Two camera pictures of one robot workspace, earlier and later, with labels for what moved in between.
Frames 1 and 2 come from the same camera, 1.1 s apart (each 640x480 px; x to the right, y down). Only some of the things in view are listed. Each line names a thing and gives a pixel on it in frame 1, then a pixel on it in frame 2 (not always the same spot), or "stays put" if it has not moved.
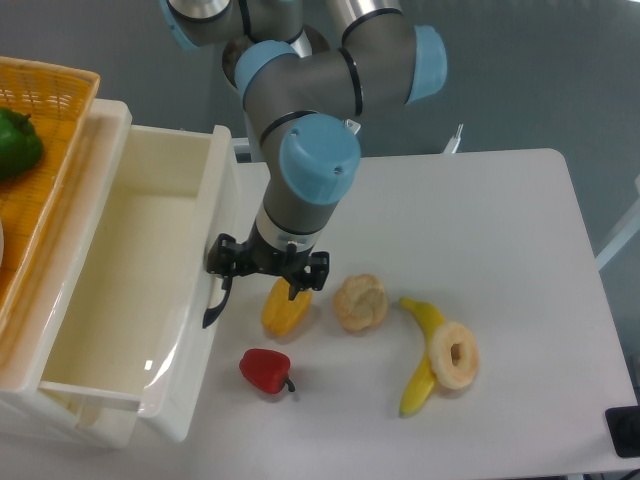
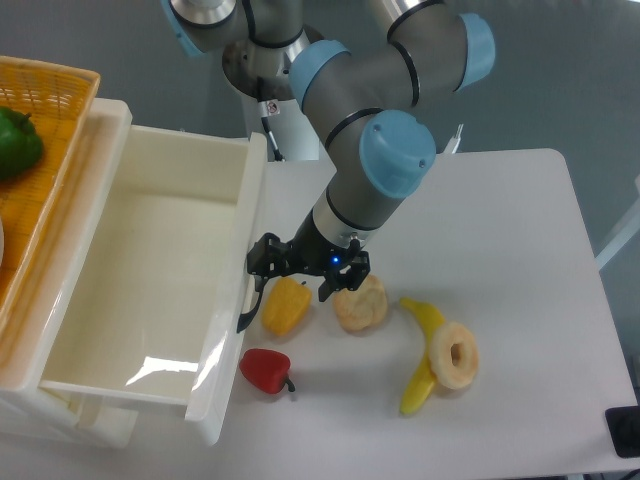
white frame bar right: (627, 232) stays put
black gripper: (255, 255) -> (311, 253)
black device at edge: (623, 424) stays put
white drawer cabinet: (34, 411) stays put
